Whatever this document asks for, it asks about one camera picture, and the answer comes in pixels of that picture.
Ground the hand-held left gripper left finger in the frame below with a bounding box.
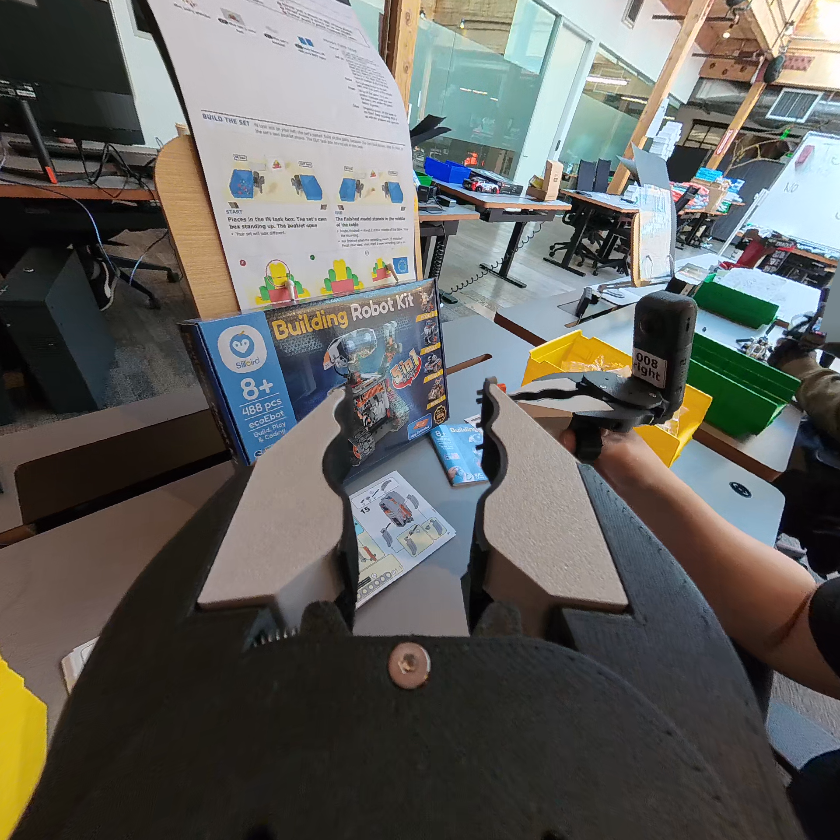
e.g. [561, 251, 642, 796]
[196, 388, 362, 636]

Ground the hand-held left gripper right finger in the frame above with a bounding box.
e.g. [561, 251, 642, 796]
[467, 377, 630, 627]

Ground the yellow plastic bin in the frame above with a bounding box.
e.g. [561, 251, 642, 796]
[0, 656, 48, 818]
[521, 330, 714, 468]

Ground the person's right forearm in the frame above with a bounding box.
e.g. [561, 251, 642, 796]
[610, 459, 840, 697]

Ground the white office desk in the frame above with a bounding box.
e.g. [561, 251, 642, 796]
[493, 252, 831, 483]

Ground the grey desk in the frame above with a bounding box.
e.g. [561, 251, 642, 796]
[0, 315, 786, 729]

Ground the brown office desk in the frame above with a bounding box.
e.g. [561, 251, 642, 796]
[433, 180, 573, 290]

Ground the person's right hand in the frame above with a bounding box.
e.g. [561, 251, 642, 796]
[558, 425, 664, 490]

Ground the green plastic bin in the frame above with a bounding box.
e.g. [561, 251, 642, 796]
[692, 274, 782, 329]
[686, 331, 805, 438]

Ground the white instruction booklet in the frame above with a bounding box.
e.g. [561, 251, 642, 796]
[346, 470, 457, 608]

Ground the black office chair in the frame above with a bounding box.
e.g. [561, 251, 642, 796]
[548, 193, 631, 277]

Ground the blue robot kit box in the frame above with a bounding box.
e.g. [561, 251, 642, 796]
[178, 277, 448, 483]

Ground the small cardboard box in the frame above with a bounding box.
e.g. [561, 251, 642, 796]
[525, 159, 565, 202]

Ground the white paper sheet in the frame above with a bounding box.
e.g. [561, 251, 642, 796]
[61, 635, 101, 694]

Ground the whiteboard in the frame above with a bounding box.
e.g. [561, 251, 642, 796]
[742, 131, 840, 253]

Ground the dark computer tower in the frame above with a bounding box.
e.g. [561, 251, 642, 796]
[0, 248, 118, 416]

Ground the white instruction sheet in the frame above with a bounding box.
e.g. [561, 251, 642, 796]
[147, 0, 421, 309]

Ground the white air vent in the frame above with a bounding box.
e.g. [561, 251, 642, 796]
[764, 88, 825, 123]

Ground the black computer monitor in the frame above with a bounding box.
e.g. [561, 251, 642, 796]
[0, 0, 145, 185]

